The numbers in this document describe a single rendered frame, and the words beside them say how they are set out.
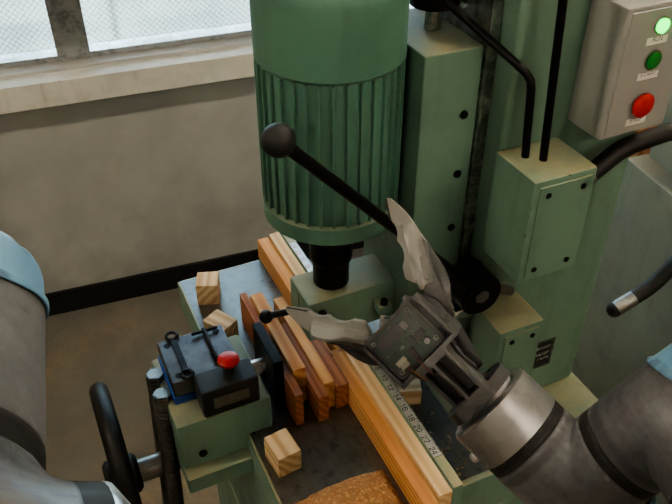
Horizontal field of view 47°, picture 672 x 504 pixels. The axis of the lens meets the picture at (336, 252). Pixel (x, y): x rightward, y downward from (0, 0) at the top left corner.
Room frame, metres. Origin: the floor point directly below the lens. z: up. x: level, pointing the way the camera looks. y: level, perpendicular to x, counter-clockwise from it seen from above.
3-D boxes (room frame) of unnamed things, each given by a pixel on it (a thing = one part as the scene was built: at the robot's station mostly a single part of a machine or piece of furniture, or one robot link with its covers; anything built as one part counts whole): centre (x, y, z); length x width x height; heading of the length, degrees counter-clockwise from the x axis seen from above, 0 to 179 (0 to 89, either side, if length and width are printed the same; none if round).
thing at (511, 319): (0.78, -0.23, 1.02); 0.09 x 0.07 x 0.12; 25
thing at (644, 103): (0.81, -0.36, 1.36); 0.03 x 0.01 x 0.03; 115
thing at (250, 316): (0.83, 0.10, 0.93); 0.24 x 0.01 x 0.06; 25
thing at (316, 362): (0.85, 0.05, 0.93); 0.20 x 0.02 x 0.06; 25
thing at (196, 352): (0.75, 0.18, 0.99); 0.13 x 0.11 x 0.06; 25
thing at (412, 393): (0.87, -0.12, 0.82); 0.04 x 0.04 x 0.03; 4
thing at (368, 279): (0.85, -0.01, 1.03); 0.14 x 0.07 x 0.09; 115
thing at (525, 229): (0.79, -0.25, 1.23); 0.09 x 0.08 x 0.15; 115
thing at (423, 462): (0.85, -0.01, 0.92); 0.60 x 0.02 x 0.05; 25
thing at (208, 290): (1.00, 0.22, 0.92); 0.04 x 0.04 x 0.04; 4
